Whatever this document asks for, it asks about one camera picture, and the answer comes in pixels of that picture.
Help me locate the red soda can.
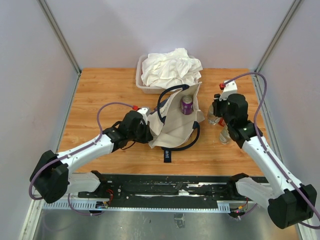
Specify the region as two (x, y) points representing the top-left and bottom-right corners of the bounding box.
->
(218, 117), (226, 127)

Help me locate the green cap glass bottle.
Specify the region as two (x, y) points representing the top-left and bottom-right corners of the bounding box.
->
(207, 104), (221, 125)

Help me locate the cream canvas tote bag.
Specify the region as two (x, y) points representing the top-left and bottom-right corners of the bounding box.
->
(147, 82), (205, 163)

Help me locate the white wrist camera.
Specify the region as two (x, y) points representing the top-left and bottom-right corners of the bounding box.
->
(219, 80), (238, 101)
(132, 105), (151, 124)

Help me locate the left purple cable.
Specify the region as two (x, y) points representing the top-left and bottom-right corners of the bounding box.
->
(28, 102), (140, 201)

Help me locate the crumpled white cloth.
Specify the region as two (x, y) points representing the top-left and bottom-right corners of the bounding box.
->
(140, 48), (203, 89)

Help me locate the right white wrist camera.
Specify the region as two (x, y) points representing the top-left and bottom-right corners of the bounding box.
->
(219, 80), (238, 101)

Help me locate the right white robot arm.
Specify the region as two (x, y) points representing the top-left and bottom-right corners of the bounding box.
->
(212, 93), (320, 229)

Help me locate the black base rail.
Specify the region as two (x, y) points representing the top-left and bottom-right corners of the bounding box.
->
(54, 172), (261, 213)

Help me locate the white plastic basket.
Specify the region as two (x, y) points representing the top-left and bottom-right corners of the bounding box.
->
(135, 54), (164, 95)

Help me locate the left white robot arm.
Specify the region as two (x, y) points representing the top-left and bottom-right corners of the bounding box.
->
(30, 107), (153, 204)

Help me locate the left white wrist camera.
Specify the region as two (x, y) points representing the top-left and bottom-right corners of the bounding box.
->
(132, 105), (151, 124)

